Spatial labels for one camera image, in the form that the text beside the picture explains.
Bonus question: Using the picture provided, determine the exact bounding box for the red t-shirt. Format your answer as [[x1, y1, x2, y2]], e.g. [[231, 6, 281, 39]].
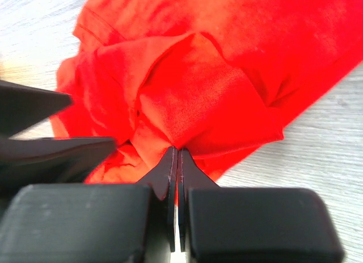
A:
[[50, 0, 362, 183]]

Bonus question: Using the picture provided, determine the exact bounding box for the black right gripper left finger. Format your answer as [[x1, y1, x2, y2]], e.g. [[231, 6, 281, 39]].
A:
[[1, 147, 176, 262]]

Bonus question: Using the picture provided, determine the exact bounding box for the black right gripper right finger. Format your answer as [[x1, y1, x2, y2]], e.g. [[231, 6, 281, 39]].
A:
[[177, 149, 345, 262]]

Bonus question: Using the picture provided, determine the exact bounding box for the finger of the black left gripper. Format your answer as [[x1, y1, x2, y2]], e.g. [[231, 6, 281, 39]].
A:
[[1, 80, 72, 137], [1, 137, 116, 195]]

